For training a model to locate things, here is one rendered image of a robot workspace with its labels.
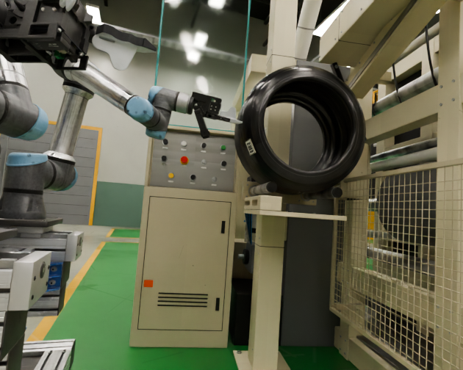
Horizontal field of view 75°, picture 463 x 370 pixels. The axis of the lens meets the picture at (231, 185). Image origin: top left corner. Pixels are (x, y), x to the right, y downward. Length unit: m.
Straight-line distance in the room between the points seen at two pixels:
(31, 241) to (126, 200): 9.22
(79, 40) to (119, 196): 9.92
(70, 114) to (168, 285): 1.04
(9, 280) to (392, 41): 1.51
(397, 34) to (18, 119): 1.36
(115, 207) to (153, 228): 8.61
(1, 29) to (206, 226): 1.44
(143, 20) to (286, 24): 10.36
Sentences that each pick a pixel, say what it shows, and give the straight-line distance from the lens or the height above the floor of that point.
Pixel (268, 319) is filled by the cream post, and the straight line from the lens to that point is 1.70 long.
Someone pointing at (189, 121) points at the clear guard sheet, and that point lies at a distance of 1.89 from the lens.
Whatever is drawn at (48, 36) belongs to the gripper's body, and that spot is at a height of 1.00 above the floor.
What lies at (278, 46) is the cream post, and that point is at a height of 1.70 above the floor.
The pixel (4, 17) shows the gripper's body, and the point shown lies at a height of 1.04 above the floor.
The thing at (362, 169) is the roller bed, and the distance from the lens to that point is 1.74.
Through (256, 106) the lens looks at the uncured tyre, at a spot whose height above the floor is 1.22.
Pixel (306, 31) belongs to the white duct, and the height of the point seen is 2.07.
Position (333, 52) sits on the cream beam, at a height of 1.64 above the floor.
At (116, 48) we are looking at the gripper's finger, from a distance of 0.55.
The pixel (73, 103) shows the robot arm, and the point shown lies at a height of 1.17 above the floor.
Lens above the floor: 0.80
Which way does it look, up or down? 5 degrees up
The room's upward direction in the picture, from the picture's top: 4 degrees clockwise
